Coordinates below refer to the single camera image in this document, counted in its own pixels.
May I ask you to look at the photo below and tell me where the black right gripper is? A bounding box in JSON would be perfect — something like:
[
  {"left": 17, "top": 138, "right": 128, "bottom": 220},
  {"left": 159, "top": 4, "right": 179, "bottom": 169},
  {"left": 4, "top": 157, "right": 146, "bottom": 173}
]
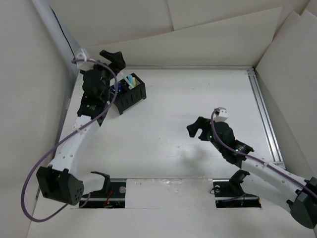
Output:
[{"left": 187, "top": 116, "right": 224, "bottom": 153}]

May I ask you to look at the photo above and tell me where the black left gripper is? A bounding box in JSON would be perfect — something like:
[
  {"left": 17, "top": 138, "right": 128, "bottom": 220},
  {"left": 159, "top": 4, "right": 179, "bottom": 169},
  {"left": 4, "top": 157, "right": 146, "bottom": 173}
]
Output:
[{"left": 81, "top": 52, "right": 125, "bottom": 102}]

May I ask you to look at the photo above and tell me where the blue cap highlighter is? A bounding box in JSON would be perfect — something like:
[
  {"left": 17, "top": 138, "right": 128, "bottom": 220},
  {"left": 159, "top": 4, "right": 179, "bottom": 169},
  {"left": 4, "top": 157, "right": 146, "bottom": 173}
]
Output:
[{"left": 124, "top": 75, "right": 135, "bottom": 89}]

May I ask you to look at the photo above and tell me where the green cap highlighter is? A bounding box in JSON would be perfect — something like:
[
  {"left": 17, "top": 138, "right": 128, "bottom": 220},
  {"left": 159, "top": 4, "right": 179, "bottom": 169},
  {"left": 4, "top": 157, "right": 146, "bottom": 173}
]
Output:
[{"left": 118, "top": 72, "right": 128, "bottom": 80}]

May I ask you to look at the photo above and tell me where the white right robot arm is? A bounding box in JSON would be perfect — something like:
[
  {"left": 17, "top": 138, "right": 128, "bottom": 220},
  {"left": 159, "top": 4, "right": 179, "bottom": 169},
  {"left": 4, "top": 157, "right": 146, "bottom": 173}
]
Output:
[{"left": 186, "top": 117, "right": 317, "bottom": 229}]

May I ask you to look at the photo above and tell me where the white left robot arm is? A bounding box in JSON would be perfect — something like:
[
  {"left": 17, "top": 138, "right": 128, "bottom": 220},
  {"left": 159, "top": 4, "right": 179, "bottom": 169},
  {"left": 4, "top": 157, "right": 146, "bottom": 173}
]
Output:
[{"left": 36, "top": 50, "right": 126, "bottom": 205}]

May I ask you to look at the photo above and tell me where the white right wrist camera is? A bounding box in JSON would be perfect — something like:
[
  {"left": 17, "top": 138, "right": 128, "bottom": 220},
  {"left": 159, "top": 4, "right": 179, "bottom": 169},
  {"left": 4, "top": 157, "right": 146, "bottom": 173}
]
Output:
[{"left": 213, "top": 107, "right": 228, "bottom": 122}]

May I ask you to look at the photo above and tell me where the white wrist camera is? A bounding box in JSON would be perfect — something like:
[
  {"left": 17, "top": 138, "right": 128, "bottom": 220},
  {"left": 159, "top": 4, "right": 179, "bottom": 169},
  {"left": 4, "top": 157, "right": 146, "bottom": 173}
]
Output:
[
  {"left": 213, "top": 107, "right": 228, "bottom": 122},
  {"left": 72, "top": 48, "right": 94, "bottom": 71}
]

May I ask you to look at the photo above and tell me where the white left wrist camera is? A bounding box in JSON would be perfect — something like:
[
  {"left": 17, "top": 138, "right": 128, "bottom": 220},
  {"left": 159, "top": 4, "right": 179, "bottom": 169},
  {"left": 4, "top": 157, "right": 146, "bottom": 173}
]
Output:
[{"left": 72, "top": 48, "right": 94, "bottom": 71}]

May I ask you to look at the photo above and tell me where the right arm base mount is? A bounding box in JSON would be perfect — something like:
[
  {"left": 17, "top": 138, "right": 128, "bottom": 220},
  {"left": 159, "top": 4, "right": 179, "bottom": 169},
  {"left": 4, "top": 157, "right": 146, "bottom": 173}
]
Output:
[{"left": 210, "top": 170, "right": 262, "bottom": 208}]

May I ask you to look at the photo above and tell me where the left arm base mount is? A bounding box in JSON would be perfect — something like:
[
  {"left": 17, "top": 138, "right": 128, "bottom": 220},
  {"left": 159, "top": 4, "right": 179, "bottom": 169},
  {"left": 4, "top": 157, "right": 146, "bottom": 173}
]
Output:
[{"left": 79, "top": 178, "right": 127, "bottom": 209}]

